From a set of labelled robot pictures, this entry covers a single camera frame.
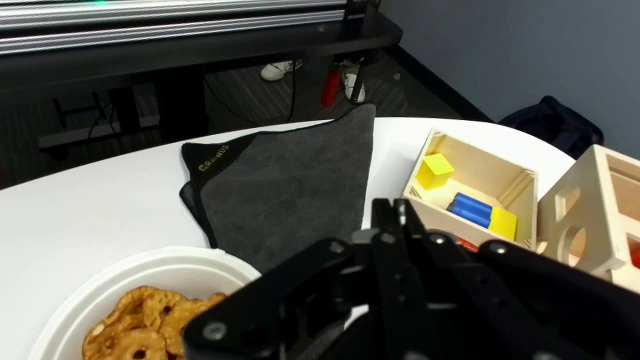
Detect dark backpack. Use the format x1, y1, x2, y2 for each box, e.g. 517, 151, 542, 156
499, 95, 606, 161

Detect black cloth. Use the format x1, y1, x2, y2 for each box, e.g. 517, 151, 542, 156
179, 103, 379, 276

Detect pretzels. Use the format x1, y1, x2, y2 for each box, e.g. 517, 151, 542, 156
81, 286, 228, 360

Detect wooden shape sorter cube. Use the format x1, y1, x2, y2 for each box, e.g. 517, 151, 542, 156
536, 142, 640, 297

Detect yellow flat block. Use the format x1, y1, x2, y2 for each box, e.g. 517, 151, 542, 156
488, 206, 521, 245

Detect red handled tool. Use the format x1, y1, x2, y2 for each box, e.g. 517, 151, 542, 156
321, 68, 345, 110

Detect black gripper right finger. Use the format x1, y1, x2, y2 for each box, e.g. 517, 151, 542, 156
400, 198, 640, 360

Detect yellow cube block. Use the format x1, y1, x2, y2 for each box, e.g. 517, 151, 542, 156
415, 152, 457, 192

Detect white power plug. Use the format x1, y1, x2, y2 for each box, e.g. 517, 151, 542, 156
259, 59, 297, 84

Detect wooden tray box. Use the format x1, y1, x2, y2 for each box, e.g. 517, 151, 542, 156
400, 128, 540, 254

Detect white bowl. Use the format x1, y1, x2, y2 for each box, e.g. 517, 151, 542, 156
27, 247, 265, 360

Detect blue block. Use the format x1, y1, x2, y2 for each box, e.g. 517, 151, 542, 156
447, 192, 497, 231

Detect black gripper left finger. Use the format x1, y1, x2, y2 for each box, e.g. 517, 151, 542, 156
183, 196, 412, 360

